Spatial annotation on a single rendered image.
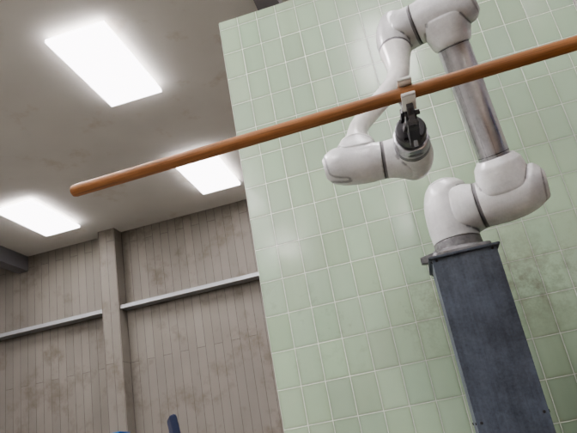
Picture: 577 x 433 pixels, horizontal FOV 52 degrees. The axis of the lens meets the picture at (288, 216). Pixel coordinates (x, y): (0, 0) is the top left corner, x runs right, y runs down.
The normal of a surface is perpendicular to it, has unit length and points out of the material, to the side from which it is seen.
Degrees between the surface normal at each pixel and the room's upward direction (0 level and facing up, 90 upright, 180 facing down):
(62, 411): 90
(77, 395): 90
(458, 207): 91
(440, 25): 123
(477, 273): 90
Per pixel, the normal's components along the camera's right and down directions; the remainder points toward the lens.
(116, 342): -0.24, -0.32
